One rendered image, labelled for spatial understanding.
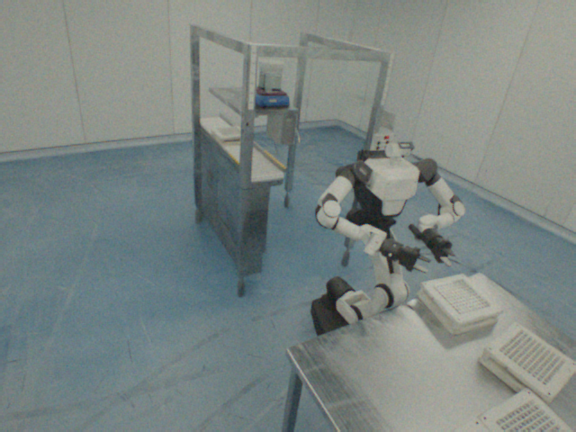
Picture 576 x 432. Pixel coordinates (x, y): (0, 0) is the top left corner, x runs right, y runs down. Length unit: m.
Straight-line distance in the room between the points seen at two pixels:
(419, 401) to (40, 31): 5.00
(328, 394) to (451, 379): 0.44
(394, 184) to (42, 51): 4.37
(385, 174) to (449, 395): 1.00
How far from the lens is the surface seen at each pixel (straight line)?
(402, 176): 1.90
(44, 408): 2.51
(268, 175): 2.45
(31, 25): 5.23
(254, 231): 2.78
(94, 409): 2.41
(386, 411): 1.31
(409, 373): 1.42
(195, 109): 3.22
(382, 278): 2.12
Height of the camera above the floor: 1.95
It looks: 30 degrees down
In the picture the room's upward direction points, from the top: 7 degrees clockwise
